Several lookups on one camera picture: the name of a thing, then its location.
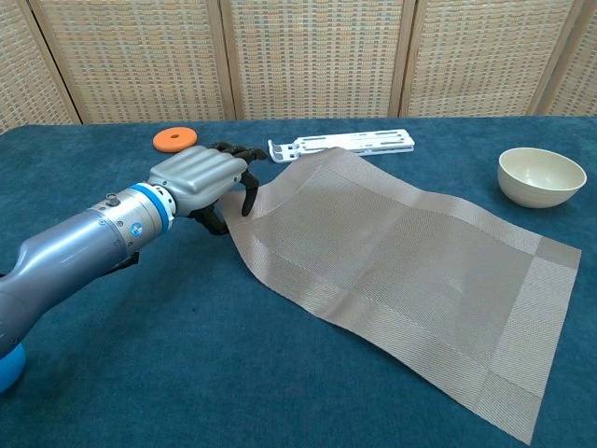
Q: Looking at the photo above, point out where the orange disc with hole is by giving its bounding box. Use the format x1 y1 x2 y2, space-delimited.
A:
152 126 200 154

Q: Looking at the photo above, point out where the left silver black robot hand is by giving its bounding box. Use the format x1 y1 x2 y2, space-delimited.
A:
147 141 270 236

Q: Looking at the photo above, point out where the white folding stand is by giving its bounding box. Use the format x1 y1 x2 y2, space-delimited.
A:
267 128 416 165

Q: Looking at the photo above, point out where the beige bowl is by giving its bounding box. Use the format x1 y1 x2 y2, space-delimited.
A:
497 147 588 209

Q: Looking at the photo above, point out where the blue velvet tablecloth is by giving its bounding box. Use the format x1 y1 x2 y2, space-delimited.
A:
0 115 597 448

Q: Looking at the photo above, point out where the woven screen panel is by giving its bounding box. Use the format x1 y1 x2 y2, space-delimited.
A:
531 0 597 118
0 0 83 134
398 0 587 118
28 0 237 125
218 0 418 120

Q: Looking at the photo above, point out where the brown woven placemat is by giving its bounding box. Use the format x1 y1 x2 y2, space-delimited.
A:
227 146 583 445

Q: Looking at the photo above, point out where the blue ball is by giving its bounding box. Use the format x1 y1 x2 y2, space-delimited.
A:
0 343 27 395

